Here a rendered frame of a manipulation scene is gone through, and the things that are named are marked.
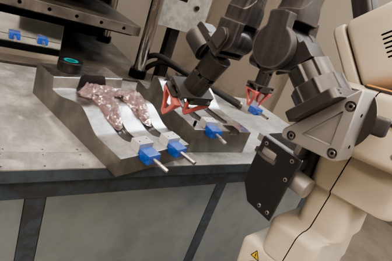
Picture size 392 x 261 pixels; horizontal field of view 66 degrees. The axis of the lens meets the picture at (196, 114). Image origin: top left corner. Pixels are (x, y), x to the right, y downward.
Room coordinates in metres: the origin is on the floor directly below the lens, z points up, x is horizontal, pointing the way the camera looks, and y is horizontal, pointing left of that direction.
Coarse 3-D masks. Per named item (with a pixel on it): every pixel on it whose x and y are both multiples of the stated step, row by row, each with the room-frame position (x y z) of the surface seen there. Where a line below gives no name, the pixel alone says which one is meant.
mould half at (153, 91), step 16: (144, 80) 1.31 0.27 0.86; (160, 80) 1.16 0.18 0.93; (144, 96) 1.22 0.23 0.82; (160, 96) 1.12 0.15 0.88; (160, 112) 1.09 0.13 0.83; (176, 112) 1.01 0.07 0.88; (176, 128) 0.98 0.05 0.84; (192, 128) 0.91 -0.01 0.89; (224, 128) 1.01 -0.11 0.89; (240, 128) 1.07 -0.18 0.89; (192, 144) 0.92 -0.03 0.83; (208, 144) 0.96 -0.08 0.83; (224, 144) 1.00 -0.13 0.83; (240, 144) 1.05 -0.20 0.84
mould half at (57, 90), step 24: (48, 72) 0.88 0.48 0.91; (96, 72) 1.04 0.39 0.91; (48, 96) 0.87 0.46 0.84; (72, 96) 0.85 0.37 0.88; (72, 120) 0.78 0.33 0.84; (96, 120) 0.75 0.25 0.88; (96, 144) 0.70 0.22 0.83; (120, 144) 0.71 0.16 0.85; (120, 168) 0.65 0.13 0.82; (144, 168) 0.72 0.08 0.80
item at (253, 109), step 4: (244, 100) 1.25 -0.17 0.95; (244, 104) 1.24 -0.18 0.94; (252, 104) 1.23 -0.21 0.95; (256, 104) 1.24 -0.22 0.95; (244, 108) 1.23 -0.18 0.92; (248, 108) 1.22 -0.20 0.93; (252, 108) 1.21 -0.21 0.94; (256, 108) 1.20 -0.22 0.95; (260, 108) 1.22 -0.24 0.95; (244, 112) 1.22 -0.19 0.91; (248, 112) 1.23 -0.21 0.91; (252, 112) 1.20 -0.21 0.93; (256, 112) 1.19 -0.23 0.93; (260, 112) 1.19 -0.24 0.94; (264, 116) 1.17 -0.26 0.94
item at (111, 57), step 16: (64, 32) 1.96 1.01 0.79; (64, 48) 1.61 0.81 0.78; (80, 48) 1.72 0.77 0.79; (96, 48) 1.85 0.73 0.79; (112, 48) 2.00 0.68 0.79; (16, 64) 1.18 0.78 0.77; (32, 64) 1.22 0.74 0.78; (96, 64) 1.54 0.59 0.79; (112, 64) 1.64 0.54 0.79; (128, 64) 1.76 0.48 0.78; (128, 80) 1.49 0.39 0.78
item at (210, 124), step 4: (200, 120) 0.96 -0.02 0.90; (204, 120) 0.95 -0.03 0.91; (208, 120) 0.96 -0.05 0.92; (212, 120) 0.97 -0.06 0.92; (200, 124) 0.96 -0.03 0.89; (204, 124) 0.94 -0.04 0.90; (208, 124) 0.95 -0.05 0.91; (212, 124) 0.96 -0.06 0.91; (216, 124) 0.97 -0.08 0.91; (204, 128) 0.94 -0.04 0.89; (208, 128) 0.93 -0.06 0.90; (212, 128) 0.93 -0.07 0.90; (216, 128) 0.94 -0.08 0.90; (208, 132) 0.92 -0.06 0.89; (212, 132) 0.91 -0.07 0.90; (216, 132) 0.92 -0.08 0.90; (220, 132) 0.93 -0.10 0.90; (208, 136) 0.92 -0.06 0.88; (212, 136) 0.91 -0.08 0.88; (216, 136) 0.91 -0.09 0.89; (220, 140) 0.89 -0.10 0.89; (224, 140) 0.89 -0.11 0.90
